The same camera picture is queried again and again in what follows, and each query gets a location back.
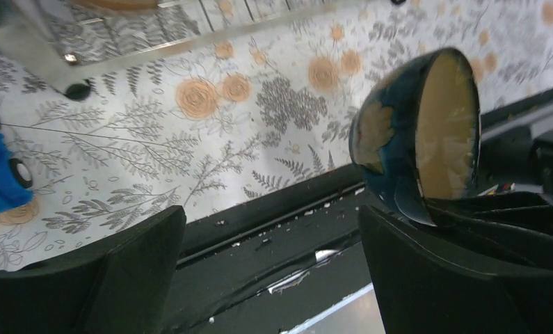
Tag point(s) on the steel two-tier dish rack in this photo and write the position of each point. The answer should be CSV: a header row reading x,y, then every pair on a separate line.
x,y
65,44

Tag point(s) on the brown speckled bowl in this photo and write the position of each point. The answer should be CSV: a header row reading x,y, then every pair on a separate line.
x,y
120,5

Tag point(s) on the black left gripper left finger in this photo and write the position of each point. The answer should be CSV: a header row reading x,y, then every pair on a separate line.
x,y
118,284

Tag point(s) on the floral tablecloth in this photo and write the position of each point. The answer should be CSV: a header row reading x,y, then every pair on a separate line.
x,y
222,124

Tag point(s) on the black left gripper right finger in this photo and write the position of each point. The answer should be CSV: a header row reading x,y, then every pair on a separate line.
x,y
424,284

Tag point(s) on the teal blue bowl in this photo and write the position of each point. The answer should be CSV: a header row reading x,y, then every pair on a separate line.
x,y
416,136

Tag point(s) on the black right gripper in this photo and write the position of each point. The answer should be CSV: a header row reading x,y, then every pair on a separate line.
x,y
513,227

